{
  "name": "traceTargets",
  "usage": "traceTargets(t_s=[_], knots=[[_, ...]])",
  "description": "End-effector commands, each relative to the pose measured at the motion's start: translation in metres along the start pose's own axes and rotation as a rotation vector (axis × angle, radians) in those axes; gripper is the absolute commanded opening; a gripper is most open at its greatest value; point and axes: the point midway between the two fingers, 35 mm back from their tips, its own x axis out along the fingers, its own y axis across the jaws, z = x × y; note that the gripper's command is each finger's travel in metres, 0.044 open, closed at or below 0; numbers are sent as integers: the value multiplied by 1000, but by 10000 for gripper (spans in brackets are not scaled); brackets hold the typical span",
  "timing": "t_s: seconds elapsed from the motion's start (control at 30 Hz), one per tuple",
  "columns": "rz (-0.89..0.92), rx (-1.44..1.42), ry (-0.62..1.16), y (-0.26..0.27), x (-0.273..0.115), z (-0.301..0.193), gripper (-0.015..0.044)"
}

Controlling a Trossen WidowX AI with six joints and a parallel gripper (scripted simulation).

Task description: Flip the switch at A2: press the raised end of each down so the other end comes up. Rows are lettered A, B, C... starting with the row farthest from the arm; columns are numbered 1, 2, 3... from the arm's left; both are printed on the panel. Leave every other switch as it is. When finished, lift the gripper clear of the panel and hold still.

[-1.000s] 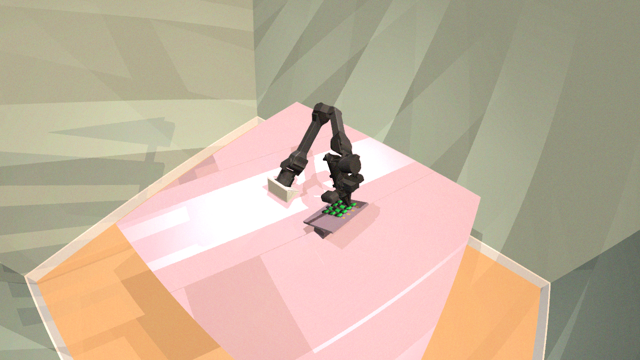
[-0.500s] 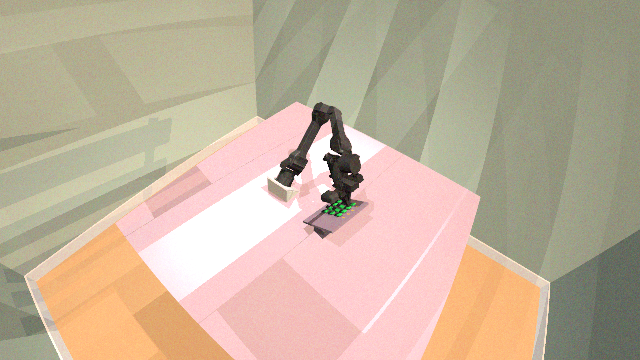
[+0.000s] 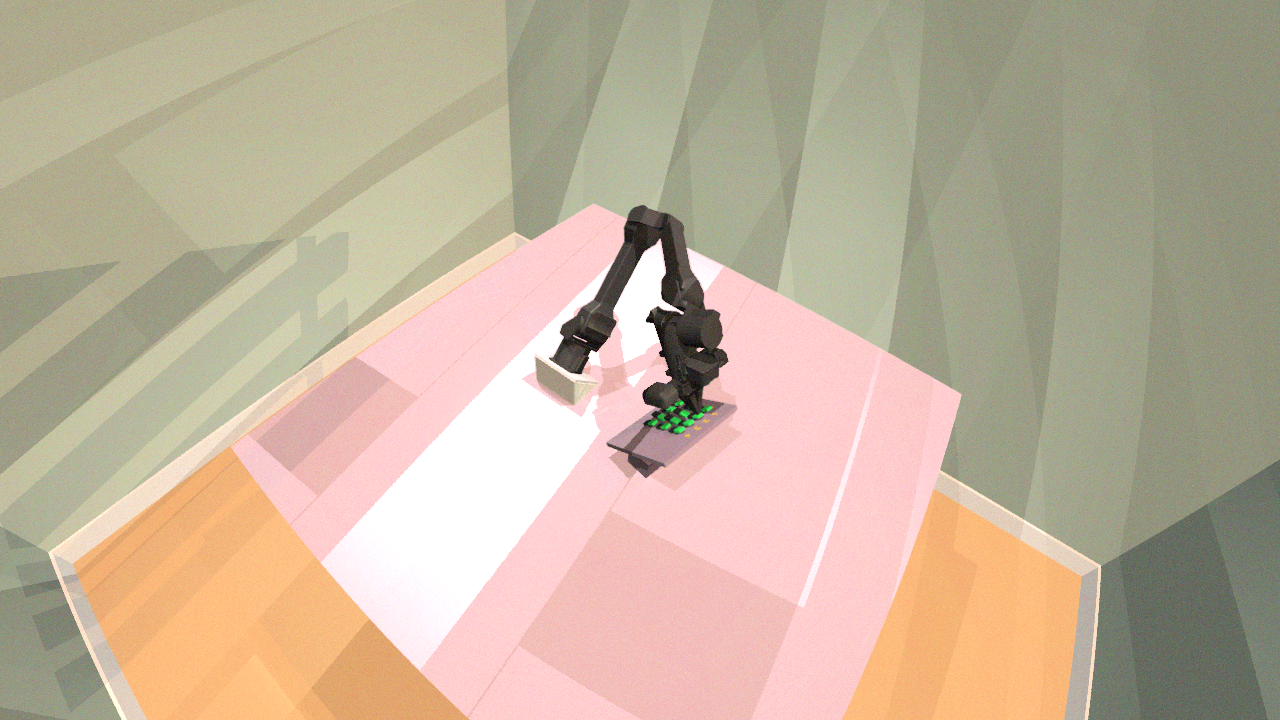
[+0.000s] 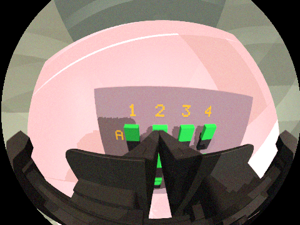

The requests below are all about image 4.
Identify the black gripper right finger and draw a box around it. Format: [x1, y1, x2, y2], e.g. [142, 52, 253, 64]
[158, 130, 254, 218]

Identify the grey switch panel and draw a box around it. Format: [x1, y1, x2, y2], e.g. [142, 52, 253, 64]
[93, 86, 253, 156]

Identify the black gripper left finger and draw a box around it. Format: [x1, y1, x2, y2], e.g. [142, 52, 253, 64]
[65, 130, 159, 218]

